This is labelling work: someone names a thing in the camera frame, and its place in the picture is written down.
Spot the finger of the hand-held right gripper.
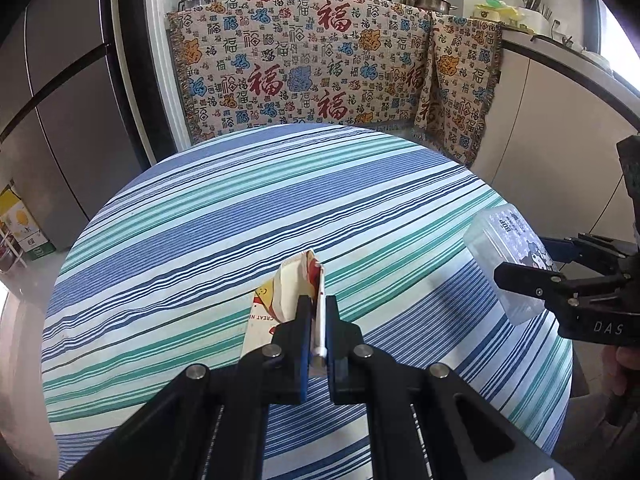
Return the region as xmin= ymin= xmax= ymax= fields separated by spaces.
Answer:
xmin=542 ymin=233 xmax=637 ymax=267
xmin=492 ymin=261 xmax=587 ymax=313

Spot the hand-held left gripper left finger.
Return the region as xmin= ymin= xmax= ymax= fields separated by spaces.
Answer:
xmin=60 ymin=294 xmax=312 ymax=480

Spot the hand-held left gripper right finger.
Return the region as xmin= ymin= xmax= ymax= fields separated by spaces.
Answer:
xmin=325 ymin=294 xmax=576 ymax=480

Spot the clear plastic container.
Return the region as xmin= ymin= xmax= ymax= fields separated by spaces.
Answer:
xmin=462 ymin=205 xmax=557 ymax=327

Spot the paper carton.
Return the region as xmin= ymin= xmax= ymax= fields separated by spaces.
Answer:
xmin=241 ymin=249 xmax=330 ymax=378

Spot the person's right hand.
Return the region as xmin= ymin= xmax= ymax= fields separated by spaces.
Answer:
xmin=601 ymin=344 xmax=640 ymax=403

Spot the white kitchen cabinet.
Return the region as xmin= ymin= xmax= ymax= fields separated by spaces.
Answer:
xmin=470 ymin=27 xmax=640 ymax=221

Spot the striped blue green tablecloth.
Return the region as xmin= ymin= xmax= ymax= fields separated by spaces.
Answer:
xmin=40 ymin=122 xmax=575 ymax=478

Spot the white utensil holder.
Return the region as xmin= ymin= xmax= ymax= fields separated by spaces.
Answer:
xmin=517 ymin=0 xmax=562 ymax=35

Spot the yellow green food container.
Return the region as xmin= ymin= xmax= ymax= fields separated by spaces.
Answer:
xmin=474 ymin=0 xmax=522 ymax=24

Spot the beige printed cloth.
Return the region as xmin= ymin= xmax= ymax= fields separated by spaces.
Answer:
xmin=166 ymin=0 xmax=503 ymax=168

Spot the steel pot with lid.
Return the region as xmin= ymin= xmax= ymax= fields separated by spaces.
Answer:
xmin=403 ymin=0 xmax=459 ymax=15

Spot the yellow green cardboard box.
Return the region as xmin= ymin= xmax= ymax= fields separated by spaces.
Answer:
xmin=0 ymin=185 xmax=57 ymax=262

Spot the grey refrigerator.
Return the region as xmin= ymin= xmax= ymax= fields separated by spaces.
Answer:
xmin=0 ymin=0 xmax=176 ymax=253

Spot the white wire rack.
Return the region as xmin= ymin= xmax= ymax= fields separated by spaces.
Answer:
xmin=0 ymin=230 xmax=27 ymax=275

